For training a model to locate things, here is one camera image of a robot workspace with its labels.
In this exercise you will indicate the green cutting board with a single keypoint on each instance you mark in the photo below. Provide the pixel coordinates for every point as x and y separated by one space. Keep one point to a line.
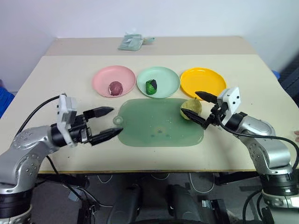
151 121

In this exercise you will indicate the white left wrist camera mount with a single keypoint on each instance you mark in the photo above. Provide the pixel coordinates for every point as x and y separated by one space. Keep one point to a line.
66 112

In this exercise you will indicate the yellow-green pear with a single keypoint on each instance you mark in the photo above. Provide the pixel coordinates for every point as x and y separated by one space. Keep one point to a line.
195 106

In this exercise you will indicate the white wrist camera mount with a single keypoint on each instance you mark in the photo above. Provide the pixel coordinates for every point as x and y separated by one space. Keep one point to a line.
230 101
66 112

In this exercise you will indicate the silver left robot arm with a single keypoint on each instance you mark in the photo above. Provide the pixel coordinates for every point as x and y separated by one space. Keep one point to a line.
25 149

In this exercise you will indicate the dark rounded shape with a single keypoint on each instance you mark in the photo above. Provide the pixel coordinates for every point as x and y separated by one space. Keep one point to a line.
182 205
126 205

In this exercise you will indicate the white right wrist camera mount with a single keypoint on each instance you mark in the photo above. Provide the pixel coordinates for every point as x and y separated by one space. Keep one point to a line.
230 101

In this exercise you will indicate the yellow plate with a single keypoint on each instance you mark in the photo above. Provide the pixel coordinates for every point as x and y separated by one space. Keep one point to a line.
203 79

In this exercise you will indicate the dark green vegetable item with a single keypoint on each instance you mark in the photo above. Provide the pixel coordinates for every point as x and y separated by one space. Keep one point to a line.
151 86

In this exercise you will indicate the blue plastic crate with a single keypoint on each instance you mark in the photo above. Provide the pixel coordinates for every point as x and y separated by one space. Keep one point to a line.
5 98

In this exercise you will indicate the small green plastic wrapper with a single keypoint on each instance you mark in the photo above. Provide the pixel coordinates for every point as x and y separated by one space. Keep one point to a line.
149 40

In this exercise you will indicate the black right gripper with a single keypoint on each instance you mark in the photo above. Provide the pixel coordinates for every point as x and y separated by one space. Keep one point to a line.
216 114

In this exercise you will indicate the light green plate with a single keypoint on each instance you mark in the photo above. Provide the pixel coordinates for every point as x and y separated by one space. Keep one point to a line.
163 80

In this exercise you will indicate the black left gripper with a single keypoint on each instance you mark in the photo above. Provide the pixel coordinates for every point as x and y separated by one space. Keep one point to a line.
79 128

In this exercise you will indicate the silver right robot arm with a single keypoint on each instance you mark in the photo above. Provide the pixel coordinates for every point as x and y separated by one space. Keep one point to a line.
268 149

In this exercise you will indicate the pink plate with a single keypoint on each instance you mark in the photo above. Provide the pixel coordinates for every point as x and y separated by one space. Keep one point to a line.
109 78

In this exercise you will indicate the black ribbed object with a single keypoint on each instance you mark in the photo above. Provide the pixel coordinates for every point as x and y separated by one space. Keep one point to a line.
290 81

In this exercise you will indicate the dark red round item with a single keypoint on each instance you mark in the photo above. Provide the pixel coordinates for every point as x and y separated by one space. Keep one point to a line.
115 88

